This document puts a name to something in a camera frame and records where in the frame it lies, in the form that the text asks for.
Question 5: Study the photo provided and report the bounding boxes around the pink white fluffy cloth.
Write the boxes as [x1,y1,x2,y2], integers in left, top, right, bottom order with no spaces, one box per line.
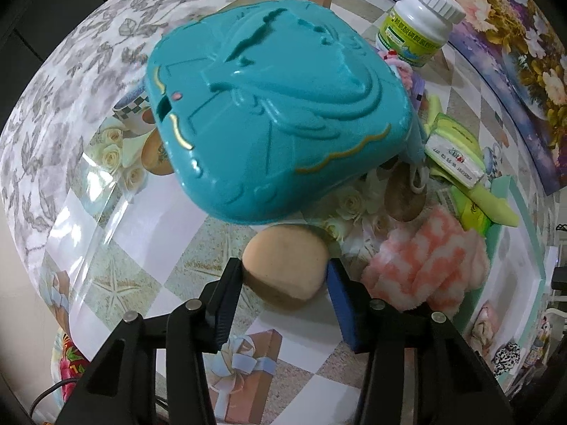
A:
[361,206,490,313]

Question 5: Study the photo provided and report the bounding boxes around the white pill bottle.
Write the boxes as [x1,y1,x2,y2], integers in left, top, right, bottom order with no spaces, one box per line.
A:
[376,0,467,68]

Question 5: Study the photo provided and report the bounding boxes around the black cable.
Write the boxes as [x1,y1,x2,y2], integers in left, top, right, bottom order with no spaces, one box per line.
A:
[29,378,85,425]

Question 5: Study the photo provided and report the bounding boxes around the floral painting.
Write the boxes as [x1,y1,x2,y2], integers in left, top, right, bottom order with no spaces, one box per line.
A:
[378,0,567,196]

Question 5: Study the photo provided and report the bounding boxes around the teal plastic box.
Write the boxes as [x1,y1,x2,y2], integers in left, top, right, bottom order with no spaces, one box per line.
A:
[145,0,417,224]

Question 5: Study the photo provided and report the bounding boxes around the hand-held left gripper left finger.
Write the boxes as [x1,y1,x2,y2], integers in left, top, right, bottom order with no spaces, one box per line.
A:
[55,257,244,425]

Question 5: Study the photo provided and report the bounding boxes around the red floral fabric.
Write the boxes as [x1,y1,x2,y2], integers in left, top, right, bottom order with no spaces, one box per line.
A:
[51,328,89,403]

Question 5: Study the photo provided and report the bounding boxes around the beige sponge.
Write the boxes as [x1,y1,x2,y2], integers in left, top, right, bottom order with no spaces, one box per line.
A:
[241,225,331,302]

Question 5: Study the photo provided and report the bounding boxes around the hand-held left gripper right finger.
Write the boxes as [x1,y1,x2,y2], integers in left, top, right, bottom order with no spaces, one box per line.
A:
[327,259,515,425]

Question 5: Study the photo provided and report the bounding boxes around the green tissue packet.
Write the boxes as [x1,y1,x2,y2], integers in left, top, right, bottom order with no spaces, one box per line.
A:
[421,95,444,138]
[423,113,492,187]
[449,177,519,231]

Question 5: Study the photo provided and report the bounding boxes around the printed checkered tablecloth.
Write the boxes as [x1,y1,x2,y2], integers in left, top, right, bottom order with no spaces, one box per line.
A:
[0,0,567,425]

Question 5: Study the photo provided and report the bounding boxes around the purple paper sheet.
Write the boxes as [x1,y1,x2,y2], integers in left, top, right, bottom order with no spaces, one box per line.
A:
[410,73,426,111]

